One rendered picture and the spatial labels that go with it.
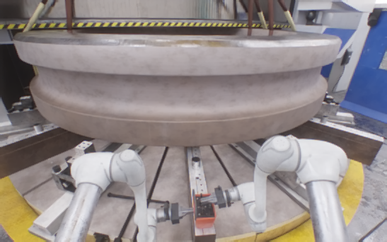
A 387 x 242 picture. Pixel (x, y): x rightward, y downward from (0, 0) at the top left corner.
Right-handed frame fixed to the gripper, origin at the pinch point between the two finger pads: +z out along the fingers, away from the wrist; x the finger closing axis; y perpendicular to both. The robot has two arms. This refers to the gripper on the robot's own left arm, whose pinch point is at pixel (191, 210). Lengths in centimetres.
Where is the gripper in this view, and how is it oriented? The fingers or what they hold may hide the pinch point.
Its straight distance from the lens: 141.1
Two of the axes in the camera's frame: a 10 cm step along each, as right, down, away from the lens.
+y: 1.0, 8.8, 4.7
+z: 9.9, -1.3, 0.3
